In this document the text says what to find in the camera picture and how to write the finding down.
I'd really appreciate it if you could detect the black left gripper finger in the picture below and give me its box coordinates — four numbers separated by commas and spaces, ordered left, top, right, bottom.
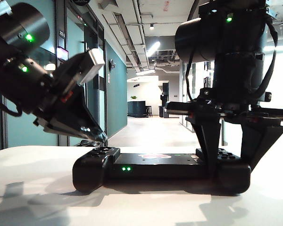
43, 120, 105, 143
51, 90, 108, 142

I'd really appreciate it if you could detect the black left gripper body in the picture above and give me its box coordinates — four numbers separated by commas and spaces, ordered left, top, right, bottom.
33, 53, 91, 130

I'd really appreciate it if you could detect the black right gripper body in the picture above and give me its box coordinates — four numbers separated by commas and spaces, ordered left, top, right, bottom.
165, 88, 283, 127

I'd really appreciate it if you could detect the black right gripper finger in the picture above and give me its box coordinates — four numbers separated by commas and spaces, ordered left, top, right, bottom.
185, 116, 222, 180
240, 121, 283, 170

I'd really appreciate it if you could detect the black remote control with joysticks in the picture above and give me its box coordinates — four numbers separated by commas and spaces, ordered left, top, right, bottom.
72, 146, 252, 196

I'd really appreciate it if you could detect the black quadruped robot dog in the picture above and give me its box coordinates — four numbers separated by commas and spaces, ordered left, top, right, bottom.
76, 139, 109, 148

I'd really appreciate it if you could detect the lit room display panel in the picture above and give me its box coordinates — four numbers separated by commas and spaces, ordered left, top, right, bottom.
56, 46, 69, 61

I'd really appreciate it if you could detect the dark counter with white top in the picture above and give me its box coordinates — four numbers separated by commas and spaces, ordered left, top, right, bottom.
127, 100, 147, 118

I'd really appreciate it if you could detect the black bin with white label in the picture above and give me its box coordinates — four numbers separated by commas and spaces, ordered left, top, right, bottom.
158, 105, 168, 119

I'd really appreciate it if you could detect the tall black cabinet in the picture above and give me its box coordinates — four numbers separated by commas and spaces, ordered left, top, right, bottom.
160, 82, 170, 103

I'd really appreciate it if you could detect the short linear ceiling light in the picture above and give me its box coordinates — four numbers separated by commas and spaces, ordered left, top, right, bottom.
135, 68, 156, 76

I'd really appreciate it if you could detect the long linear ceiling light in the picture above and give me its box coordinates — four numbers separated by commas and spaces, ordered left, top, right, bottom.
146, 41, 161, 57

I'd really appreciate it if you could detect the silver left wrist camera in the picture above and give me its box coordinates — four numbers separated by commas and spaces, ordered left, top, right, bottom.
76, 48, 106, 86

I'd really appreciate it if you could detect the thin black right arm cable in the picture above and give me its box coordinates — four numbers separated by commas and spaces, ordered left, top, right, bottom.
185, 48, 197, 102

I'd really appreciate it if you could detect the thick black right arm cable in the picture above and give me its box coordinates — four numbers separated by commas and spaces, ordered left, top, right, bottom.
256, 17, 279, 96

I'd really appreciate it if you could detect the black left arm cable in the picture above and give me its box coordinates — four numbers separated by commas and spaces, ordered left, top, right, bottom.
0, 96, 23, 118

